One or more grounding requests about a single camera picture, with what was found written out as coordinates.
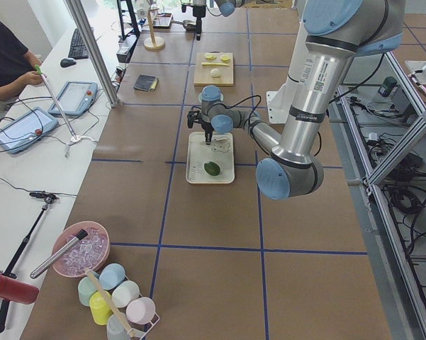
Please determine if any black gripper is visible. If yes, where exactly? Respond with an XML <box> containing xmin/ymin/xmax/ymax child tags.
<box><xmin>187</xmin><ymin>110</ymin><xmax>214</xmax><ymax>145</ymax></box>
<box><xmin>192</xmin><ymin>0</ymin><xmax>206</xmax><ymax>40</ymax></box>

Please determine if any cream plastic spoon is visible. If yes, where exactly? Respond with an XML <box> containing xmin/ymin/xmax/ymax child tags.
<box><xmin>213</xmin><ymin>137</ymin><xmax>228</xmax><ymax>142</ymax></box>

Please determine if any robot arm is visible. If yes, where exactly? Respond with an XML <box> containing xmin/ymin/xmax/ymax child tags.
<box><xmin>187</xmin><ymin>1</ymin><xmax>405</xmax><ymax>200</ymax></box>
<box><xmin>191</xmin><ymin>0</ymin><xmax>249</xmax><ymax>41</ymax></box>

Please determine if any pink bowl with ice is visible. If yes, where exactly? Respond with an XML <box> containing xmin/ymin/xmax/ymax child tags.
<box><xmin>52</xmin><ymin>221</ymin><xmax>111</xmax><ymax>278</ymax></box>

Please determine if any cream bear tray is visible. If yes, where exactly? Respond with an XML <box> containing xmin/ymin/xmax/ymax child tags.
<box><xmin>186</xmin><ymin>132</ymin><xmax>235</xmax><ymax>184</ymax></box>

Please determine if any lemon slice far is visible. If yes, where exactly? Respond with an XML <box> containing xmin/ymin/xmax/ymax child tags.
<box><xmin>204</xmin><ymin>53</ymin><xmax>216</xmax><ymax>60</ymax></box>

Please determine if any yellow plastic knife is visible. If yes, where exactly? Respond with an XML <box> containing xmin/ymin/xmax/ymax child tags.
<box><xmin>201</xmin><ymin>62</ymin><xmax>230</xmax><ymax>67</ymax></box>

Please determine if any bamboo cutting board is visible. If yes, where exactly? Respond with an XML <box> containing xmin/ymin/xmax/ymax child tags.
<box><xmin>193</xmin><ymin>52</ymin><xmax>235</xmax><ymax>86</ymax></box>

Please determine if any wooden stand base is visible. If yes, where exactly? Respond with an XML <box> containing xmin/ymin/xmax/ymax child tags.
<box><xmin>143</xmin><ymin>8</ymin><xmax>165</xmax><ymax>51</ymax></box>

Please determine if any yellow sponge cloth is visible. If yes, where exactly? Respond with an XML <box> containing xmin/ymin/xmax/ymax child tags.
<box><xmin>150</xmin><ymin>78</ymin><xmax>159</xmax><ymax>91</ymax></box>

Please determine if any grey folded cloth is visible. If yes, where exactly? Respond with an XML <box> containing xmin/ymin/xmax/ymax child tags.
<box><xmin>133</xmin><ymin>74</ymin><xmax>157</xmax><ymax>91</ymax></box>

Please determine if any black keyboard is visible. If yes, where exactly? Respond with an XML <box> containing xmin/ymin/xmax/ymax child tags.
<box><xmin>68</xmin><ymin>28</ymin><xmax>89</xmax><ymax>60</ymax></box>

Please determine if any far teach pendant tablet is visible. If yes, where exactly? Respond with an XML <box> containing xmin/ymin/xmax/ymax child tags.
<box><xmin>57</xmin><ymin>81</ymin><xmax>99</xmax><ymax>117</ymax></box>

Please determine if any teach pendant tablet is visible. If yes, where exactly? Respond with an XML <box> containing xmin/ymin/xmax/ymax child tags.
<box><xmin>57</xmin><ymin>81</ymin><xmax>99</xmax><ymax>117</ymax></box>
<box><xmin>0</xmin><ymin>107</ymin><xmax>59</xmax><ymax>154</ymax></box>

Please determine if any black computer mouse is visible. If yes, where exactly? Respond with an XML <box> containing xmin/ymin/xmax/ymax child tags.
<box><xmin>60</xmin><ymin>57</ymin><xmax>77</xmax><ymax>68</ymax></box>

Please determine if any steel tube black tip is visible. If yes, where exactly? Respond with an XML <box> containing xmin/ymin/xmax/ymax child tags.
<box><xmin>30</xmin><ymin>229</ymin><xmax>88</xmax><ymax>279</ymax></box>

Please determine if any black selfie stick tripod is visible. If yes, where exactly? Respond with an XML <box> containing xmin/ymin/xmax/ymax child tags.
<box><xmin>0</xmin><ymin>191</ymin><xmax>58</xmax><ymax>333</ymax></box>

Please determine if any blue cup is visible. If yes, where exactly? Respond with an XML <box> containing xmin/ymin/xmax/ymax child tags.
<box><xmin>99</xmin><ymin>263</ymin><xmax>125</xmax><ymax>290</ymax></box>

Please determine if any white cup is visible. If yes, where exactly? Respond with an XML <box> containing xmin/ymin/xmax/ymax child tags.
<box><xmin>111</xmin><ymin>280</ymin><xmax>140</xmax><ymax>308</ymax></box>

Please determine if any near teach pendant tablet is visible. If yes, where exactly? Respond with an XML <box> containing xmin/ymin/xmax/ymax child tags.
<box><xmin>0</xmin><ymin>107</ymin><xmax>59</xmax><ymax>154</ymax></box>

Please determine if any pink cup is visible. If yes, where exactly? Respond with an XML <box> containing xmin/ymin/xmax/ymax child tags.
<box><xmin>125</xmin><ymin>297</ymin><xmax>156</xmax><ymax>324</ymax></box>

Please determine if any person in black shirt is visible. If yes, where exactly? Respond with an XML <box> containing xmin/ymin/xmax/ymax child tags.
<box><xmin>0</xmin><ymin>21</ymin><xmax>43</xmax><ymax>102</ymax></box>

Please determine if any green cup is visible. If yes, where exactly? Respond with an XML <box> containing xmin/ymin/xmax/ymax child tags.
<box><xmin>77</xmin><ymin>276</ymin><xmax>96</xmax><ymax>307</ymax></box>

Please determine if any yellow cup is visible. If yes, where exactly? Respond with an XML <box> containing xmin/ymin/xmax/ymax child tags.
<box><xmin>89</xmin><ymin>291</ymin><xmax>113</xmax><ymax>326</ymax></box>

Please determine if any grey cup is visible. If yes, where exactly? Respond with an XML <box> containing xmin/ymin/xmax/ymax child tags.
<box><xmin>106</xmin><ymin>314</ymin><xmax>130</xmax><ymax>340</ymax></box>

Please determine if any red cylinder cup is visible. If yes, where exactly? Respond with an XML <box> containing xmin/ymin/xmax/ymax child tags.
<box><xmin>0</xmin><ymin>273</ymin><xmax>39</xmax><ymax>305</ymax></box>

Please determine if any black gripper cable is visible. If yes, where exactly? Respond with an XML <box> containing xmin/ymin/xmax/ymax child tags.
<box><xmin>223</xmin><ymin>94</ymin><xmax>327</xmax><ymax>157</ymax></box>

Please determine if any aluminium frame post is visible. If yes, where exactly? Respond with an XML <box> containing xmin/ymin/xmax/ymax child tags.
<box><xmin>65</xmin><ymin>0</ymin><xmax>119</xmax><ymax>108</ymax></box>

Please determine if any silver pole green handle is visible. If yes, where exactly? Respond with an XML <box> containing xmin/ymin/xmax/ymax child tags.
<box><xmin>33</xmin><ymin>64</ymin><xmax>81</xmax><ymax>144</ymax></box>

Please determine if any aluminium side frame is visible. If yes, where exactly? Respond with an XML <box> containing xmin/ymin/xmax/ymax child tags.
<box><xmin>329</xmin><ymin>44</ymin><xmax>426</xmax><ymax>339</ymax></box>

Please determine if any white wire cup rack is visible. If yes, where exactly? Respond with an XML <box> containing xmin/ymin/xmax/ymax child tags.
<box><xmin>120</xmin><ymin>276</ymin><xmax>162</xmax><ymax>340</ymax></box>

